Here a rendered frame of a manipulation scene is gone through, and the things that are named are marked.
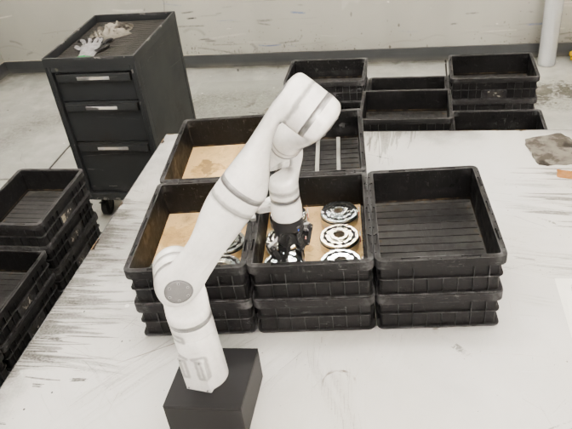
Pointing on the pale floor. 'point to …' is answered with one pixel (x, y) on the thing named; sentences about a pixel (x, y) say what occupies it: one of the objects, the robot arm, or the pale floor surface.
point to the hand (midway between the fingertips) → (293, 260)
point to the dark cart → (120, 99)
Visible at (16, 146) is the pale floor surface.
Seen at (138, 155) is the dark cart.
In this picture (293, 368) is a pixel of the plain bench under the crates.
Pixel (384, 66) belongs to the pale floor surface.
